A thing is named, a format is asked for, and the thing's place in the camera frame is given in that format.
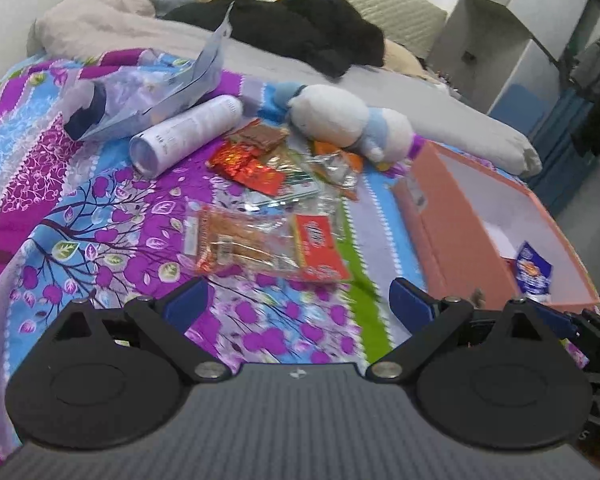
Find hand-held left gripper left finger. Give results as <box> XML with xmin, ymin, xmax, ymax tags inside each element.
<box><xmin>50</xmin><ymin>277</ymin><xmax>231</xmax><ymax>383</ymax></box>

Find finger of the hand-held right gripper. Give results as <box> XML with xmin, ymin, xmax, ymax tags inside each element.
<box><xmin>532</xmin><ymin>302</ymin><xmax>600</xmax><ymax>390</ymax></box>

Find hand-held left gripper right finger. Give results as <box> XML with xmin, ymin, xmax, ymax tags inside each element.
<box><xmin>365</xmin><ymin>277</ymin><xmax>561</xmax><ymax>382</ymax></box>

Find blue snack packet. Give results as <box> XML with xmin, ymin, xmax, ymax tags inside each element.
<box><xmin>514</xmin><ymin>241</ymin><xmax>554</xmax><ymax>304</ymax></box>

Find pile of assorted snack packets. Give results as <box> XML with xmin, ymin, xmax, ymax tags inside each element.
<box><xmin>184</xmin><ymin>119</ymin><xmax>354</xmax><ymax>285</ymax></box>

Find pink cardboard box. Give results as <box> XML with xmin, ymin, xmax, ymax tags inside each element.
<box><xmin>391</xmin><ymin>140</ymin><xmax>600</xmax><ymax>314</ymax></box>

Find orange snack packet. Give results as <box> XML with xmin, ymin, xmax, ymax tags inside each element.
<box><xmin>307</xmin><ymin>140</ymin><xmax>366</xmax><ymax>204</ymax></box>

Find purple floral bedsheet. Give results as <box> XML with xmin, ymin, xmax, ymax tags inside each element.
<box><xmin>0</xmin><ymin>47</ymin><xmax>481</xmax><ymax>456</ymax></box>

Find white spray can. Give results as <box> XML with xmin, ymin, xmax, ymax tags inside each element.
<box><xmin>129</xmin><ymin>95</ymin><xmax>244</xmax><ymax>179</ymax></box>

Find white and blue plush toy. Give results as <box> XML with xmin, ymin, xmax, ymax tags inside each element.
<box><xmin>272</xmin><ymin>82</ymin><xmax>424</xmax><ymax>164</ymax></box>

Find clear plastic bag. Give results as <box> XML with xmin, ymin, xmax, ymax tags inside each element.
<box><xmin>62</xmin><ymin>2</ymin><xmax>236</xmax><ymax>142</ymax></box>

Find blue board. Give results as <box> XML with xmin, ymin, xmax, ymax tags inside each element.
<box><xmin>495</xmin><ymin>84</ymin><xmax>539</xmax><ymax>126</ymax></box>

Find beige pillow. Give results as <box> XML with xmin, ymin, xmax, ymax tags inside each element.
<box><xmin>380</xmin><ymin>39</ymin><xmax>427</xmax><ymax>74</ymax></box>

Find grey hanging garment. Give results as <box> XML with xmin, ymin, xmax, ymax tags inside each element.
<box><xmin>570</xmin><ymin>27</ymin><xmax>600</xmax><ymax>97</ymax></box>

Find grey duvet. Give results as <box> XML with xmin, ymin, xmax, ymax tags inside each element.
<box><xmin>27</xmin><ymin>0</ymin><xmax>543</xmax><ymax>179</ymax></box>

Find black jacket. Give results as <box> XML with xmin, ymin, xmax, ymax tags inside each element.
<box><xmin>160</xmin><ymin>0</ymin><xmax>386</xmax><ymax>79</ymax></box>

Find grey wardrobe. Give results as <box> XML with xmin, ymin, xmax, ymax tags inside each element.
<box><xmin>430</xmin><ymin>0</ymin><xmax>600</xmax><ymax>117</ymax></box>

